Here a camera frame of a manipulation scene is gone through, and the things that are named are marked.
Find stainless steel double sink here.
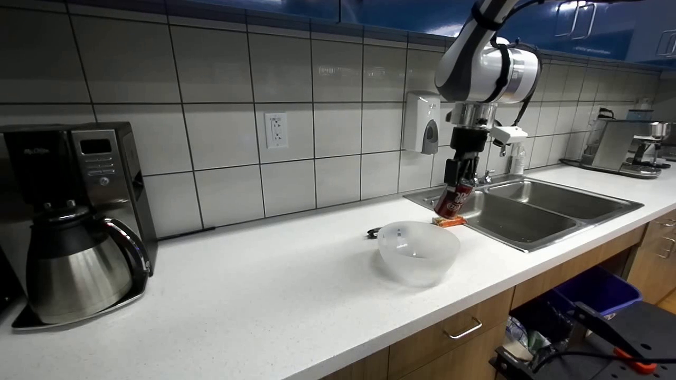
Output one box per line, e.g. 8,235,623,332
407,175,646,256

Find silver espresso machine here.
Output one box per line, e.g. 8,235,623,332
564,107,670,179

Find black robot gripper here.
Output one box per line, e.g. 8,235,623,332
434,127,488,215

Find white wall soap dispenser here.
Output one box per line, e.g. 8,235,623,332
405,92,441,155

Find brown dr pepper can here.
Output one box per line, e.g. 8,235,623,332
436,186,472,218

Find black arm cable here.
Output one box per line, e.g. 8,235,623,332
493,0,545,129

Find white wall power outlet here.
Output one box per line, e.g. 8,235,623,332
266,114,290,150

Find clear plastic bowl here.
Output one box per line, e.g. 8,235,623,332
377,221,460,288

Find black orange clamp tool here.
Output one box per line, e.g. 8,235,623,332
574,302,657,373

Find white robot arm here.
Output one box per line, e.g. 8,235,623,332
434,0,542,218

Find blue upper cabinets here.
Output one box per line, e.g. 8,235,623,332
71,0,676,72

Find chrome faucet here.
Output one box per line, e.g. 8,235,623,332
477,144,507,183

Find steel coffee carafe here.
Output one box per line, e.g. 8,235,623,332
26,209,151,326

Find clear soap bottle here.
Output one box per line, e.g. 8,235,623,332
511,145,526,175

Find blue recycling bin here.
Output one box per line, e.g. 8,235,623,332
550,270,643,316

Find wooden drawer with handle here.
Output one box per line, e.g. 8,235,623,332
321,291,511,380

